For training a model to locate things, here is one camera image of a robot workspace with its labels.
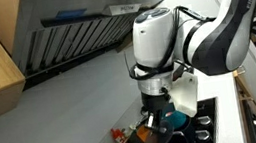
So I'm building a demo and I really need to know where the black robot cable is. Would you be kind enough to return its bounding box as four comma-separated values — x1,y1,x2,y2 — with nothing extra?
119,0,227,83

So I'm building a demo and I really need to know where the black glass cooktop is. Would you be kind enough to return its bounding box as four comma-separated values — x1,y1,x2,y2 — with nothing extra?
119,96,224,143

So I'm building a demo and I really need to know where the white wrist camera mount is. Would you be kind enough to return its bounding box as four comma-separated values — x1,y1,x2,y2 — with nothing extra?
168,69,205,120

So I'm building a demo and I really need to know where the wooden base cabinet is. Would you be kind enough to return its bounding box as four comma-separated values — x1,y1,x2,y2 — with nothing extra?
230,63,256,143

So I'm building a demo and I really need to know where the steel range hood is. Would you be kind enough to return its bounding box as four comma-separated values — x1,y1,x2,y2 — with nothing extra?
2,0,183,92

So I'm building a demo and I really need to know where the glass lid with white handle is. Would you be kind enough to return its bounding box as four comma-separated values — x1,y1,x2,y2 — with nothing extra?
140,117,177,143

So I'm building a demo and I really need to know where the teal pot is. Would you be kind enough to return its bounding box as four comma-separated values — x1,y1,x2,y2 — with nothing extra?
162,108,191,133

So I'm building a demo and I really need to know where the orange cup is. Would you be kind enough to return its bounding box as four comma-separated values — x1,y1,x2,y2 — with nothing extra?
135,124,156,143

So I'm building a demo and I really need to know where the silver cooktop knob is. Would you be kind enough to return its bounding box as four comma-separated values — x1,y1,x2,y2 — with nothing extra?
195,128,215,143
196,114,215,129

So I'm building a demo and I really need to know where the red ketchup bottle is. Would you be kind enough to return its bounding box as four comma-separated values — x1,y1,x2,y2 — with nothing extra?
110,125,130,143

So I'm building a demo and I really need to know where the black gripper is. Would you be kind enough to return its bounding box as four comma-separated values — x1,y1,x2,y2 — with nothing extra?
139,88,177,138

